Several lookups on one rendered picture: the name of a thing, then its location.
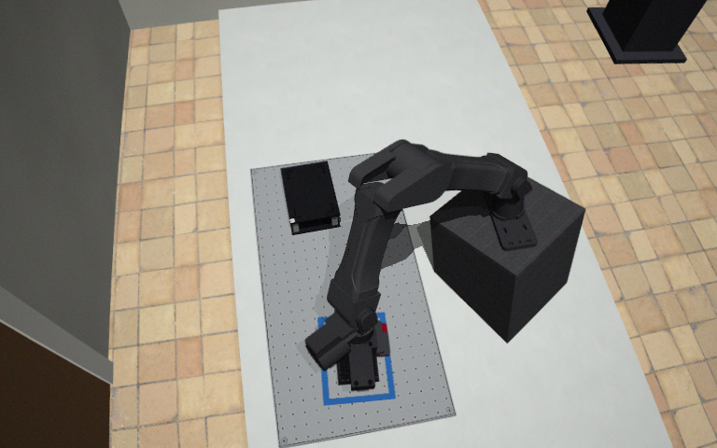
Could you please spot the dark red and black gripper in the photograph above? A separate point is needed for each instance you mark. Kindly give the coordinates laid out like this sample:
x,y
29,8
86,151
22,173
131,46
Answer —
x,y
381,330

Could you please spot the blue tape outline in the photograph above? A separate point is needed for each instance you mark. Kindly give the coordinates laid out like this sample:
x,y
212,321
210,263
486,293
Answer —
x,y
325,385

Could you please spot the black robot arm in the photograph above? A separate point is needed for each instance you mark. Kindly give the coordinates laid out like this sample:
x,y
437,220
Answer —
x,y
353,291

